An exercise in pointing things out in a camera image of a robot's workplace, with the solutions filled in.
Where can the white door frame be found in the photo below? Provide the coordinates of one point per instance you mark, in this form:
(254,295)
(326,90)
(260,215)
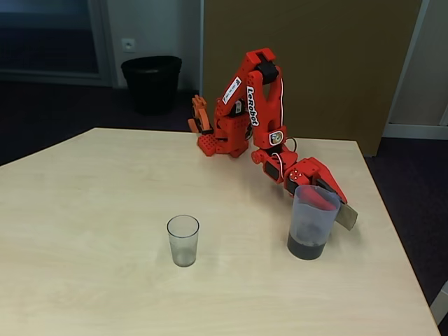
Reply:
(413,131)

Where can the grey furniture corner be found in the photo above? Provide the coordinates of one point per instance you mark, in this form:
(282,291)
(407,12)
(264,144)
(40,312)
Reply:
(440,308)

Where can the orange table clamp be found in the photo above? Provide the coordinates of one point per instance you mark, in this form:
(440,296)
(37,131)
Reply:
(201,115)

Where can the black waste bin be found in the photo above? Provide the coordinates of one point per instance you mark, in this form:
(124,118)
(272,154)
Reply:
(152,87)

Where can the red robot arm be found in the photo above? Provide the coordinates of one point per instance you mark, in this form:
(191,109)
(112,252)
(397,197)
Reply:
(266,119)

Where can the grey framed glass partition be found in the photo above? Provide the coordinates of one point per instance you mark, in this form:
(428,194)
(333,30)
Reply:
(49,42)

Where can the clear drinking glass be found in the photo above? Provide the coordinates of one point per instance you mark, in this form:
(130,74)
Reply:
(182,248)

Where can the white wall socket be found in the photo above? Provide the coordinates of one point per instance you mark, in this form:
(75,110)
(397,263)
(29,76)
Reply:
(128,45)

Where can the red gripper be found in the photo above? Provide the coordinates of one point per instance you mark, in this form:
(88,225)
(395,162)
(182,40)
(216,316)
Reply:
(312,172)

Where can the brown cork board panel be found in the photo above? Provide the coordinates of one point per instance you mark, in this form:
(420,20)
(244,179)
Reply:
(332,52)

